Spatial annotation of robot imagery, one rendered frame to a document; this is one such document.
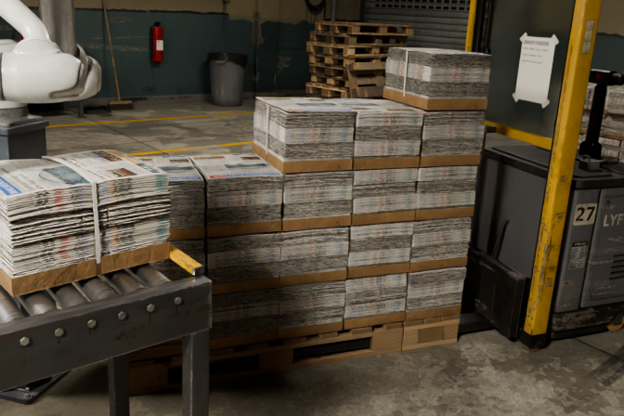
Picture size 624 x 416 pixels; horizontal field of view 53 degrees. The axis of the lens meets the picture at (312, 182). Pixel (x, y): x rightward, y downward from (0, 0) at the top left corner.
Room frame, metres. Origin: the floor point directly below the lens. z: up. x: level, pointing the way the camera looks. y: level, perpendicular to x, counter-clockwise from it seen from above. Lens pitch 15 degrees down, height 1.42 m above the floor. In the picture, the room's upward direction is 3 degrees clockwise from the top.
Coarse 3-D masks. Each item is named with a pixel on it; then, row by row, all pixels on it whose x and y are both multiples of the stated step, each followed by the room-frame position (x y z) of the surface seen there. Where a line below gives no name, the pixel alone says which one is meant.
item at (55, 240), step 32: (32, 160) 1.49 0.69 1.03; (0, 192) 1.21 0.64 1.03; (32, 192) 1.23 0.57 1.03; (64, 192) 1.27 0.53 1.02; (0, 224) 1.25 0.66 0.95; (32, 224) 1.23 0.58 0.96; (64, 224) 1.27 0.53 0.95; (0, 256) 1.26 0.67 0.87; (32, 256) 1.22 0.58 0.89; (64, 256) 1.27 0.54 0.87
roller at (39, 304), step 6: (24, 294) 1.23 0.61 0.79; (30, 294) 1.23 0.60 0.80; (36, 294) 1.22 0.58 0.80; (42, 294) 1.23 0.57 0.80; (24, 300) 1.22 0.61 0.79; (30, 300) 1.21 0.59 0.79; (36, 300) 1.20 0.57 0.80; (42, 300) 1.20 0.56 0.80; (48, 300) 1.21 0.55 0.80; (24, 306) 1.22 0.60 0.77; (30, 306) 1.19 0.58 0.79; (36, 306) 1.18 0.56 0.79; (42, 306) 1.17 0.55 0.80; (48, 306) 1.17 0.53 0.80; (54, 306) 1.18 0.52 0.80; (30, 312) 1.18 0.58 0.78; (36, 312) 1.16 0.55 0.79; (42, 312) 1.15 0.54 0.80
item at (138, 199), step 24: (96, 168) 1.43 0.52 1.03; (120, 168) 1.45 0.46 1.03; (144, 168) 1.46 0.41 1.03; (120, 192) 1.36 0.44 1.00; (144, 192) 1.41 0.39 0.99; (168, 192) 1.44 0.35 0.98; (120, 216) 1.36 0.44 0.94; (144, 216) 1.40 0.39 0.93; (168, 216) 1.45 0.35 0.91; (120, 240) 1.36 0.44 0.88; (144, 240) 1.41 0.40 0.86
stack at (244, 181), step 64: (192, 192) 2.11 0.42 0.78; (256, 192) 2.21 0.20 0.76; (320, 192) 2.30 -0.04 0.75; (384, 192) 2.40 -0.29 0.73; (192, 256) 2.11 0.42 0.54; (256, 256) 2.20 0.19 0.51; (320, 256) 2.30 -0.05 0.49; (384, 256) 2.41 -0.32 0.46; (256, 320) 2.20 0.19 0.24; (320, 320) 2.31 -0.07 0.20
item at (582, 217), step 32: (512, 160) 2.96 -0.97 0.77; (544, 160) 2.90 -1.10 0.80; (576, 160) 2.98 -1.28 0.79; (608, 160) 2.97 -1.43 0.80; (512, 192) 2.94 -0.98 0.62; (576, 192) 2.58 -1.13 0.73; (608, 192) 2.65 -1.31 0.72; (480, 224) 3.13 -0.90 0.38; (512, 224) 2.91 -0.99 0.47; (576, 224) 2.58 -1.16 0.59; (608, 224) 2.65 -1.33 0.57; (512, 256) 2.88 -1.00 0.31; (576, 256) 2.59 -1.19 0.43; (608, 256) 2.67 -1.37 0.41; (576, 288) 2.61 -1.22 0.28; (608, 288) 2.68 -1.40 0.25; (576, 320) 2.61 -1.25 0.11; (608, 320) 2.69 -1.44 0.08
